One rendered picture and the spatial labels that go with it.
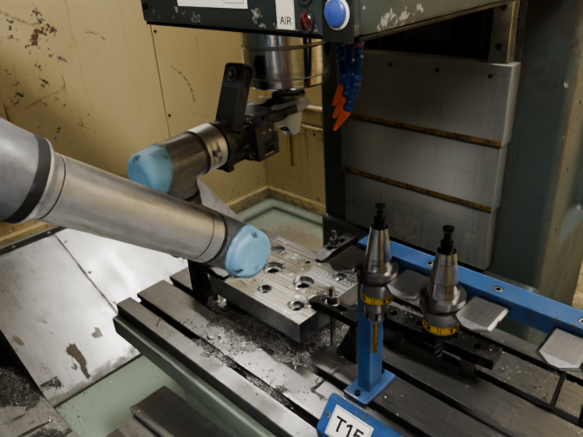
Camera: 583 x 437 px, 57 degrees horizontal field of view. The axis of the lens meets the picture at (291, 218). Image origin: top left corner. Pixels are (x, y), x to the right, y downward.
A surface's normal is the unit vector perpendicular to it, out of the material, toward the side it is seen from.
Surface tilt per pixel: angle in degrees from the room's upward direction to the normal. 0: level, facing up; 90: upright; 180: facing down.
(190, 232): 86
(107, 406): 0
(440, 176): 89
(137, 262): 24
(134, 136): 90
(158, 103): 90
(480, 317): 0
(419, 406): 0
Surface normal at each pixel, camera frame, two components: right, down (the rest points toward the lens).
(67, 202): 0.65, 0.40
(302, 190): -0.70, 0.37
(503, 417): -0.06, -0.89
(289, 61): 0.06, 0.45
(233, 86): -0.59, -0.04
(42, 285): 0.24, -0.70
